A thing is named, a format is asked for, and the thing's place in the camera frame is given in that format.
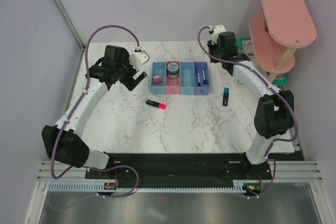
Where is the blue round jar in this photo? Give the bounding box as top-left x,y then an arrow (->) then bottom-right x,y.
166,62 -> 180,80

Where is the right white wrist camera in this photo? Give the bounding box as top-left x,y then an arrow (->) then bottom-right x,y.
208,25 -> 226,45

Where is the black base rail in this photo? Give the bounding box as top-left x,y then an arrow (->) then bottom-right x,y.
85,153 -> 273,186

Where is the pink eraser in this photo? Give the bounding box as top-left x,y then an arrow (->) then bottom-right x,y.
152,76 -> 162,85

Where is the black tip whiteboard marker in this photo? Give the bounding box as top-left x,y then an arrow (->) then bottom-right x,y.
196,71 -> 201,87

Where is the light blue storage bin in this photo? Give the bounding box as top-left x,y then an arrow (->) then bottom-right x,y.
180,62 -> 195,95

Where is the pink storage bin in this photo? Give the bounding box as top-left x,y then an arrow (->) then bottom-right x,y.
165,61 -> 180,94

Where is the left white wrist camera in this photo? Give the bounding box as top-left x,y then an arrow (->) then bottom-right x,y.
129,46 -> 150,71

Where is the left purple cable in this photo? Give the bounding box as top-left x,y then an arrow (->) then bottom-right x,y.
47,25 -> 141,211

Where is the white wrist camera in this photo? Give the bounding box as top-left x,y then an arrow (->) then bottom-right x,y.
129,46 -> 150,71
208,25 -> 226,45

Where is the green book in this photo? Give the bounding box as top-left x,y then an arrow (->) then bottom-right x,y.
236,38 -> 288,86

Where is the blue cap black highlighter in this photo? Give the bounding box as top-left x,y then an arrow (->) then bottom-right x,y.
223,87 -> 229,106

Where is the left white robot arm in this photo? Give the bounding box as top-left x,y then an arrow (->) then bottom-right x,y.
41,45 -> 150,178

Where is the blue cap whiteboard marker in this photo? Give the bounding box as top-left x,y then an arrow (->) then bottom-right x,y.
202,69 -> 207,87

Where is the white slotted cable duct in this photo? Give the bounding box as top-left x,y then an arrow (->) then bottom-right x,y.
47,180 -> 260,193

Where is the pink cap black highlighter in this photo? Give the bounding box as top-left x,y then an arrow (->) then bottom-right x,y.
145,100 -> 167,110

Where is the pink two-tier wooden shelf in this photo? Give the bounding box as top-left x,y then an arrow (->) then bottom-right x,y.
249,0 -> 317,82

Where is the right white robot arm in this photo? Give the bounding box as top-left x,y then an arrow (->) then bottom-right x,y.
207,25 -> 298,179

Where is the purple cable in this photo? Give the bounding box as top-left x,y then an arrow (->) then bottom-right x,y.
197,26 -> 299,200
47,25 -> 141,211

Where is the purple storage bin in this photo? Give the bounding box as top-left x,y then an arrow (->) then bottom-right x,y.
194,62 -> 211,95

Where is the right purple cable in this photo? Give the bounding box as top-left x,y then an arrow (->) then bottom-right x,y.
197,26 -> 299,200

